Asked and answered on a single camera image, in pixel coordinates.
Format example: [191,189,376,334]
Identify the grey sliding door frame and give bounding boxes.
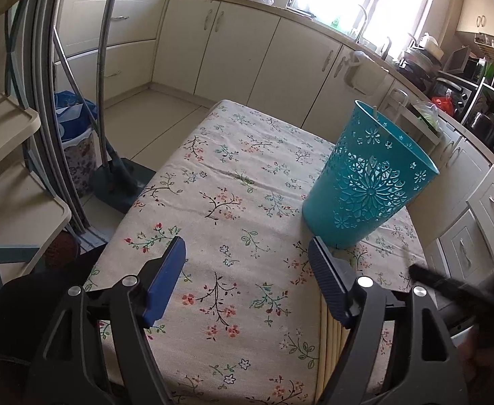
[2,0,104,245]

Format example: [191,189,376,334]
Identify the white door hook bag holder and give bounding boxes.
[344,51,366,87]

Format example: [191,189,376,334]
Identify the red plastic bag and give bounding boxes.
[432,96,454,116]

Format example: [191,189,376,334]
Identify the chrome kitchen faucet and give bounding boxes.
[354,4,371,45]

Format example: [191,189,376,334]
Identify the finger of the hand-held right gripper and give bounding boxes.
[411,264,485,309]

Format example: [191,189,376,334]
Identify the white countertop shelf rack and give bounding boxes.
[462,80,494,165]

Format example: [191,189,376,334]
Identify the black kettle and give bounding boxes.
[470,112,494,140]

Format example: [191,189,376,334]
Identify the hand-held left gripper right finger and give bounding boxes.
[308,236,471,405]

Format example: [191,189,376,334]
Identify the white kitchen trolley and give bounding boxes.
[384,88,442,144]

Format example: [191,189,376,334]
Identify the floral tablecloth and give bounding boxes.
[84,99,431,405]

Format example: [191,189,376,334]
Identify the floral trash bin blue bag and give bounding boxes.
[54,90,100,197]

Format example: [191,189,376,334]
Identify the group of bamboo chopsticks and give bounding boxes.
[318,295,351,394]

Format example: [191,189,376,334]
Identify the beige plastic shelf unit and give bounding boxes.
[0,93,73,302]

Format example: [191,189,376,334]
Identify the kitchen window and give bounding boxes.
[287,0,442,51]

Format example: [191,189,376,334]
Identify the grey broom handle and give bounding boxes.
[53,29,123,186]

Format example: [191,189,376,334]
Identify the cream base kitchen cabinets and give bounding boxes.
[55,0,494,288]

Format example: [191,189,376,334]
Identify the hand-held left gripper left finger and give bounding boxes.
[23,236,187,405]

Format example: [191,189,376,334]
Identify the clear bag of vegetables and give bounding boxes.
[411,101,442,129]

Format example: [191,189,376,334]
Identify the black toaster oven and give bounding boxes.
[430,74,477,119]

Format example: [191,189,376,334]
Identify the teal perforated plastic basket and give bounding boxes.
[302,100,440,249]

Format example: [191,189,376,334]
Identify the teal long-handled dustpan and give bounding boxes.
[93,0,157,214]

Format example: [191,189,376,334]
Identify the black microwave oven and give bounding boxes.
[447,46,482,79]

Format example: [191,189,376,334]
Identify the dish rack with bowls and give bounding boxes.
[399,46,444,89]

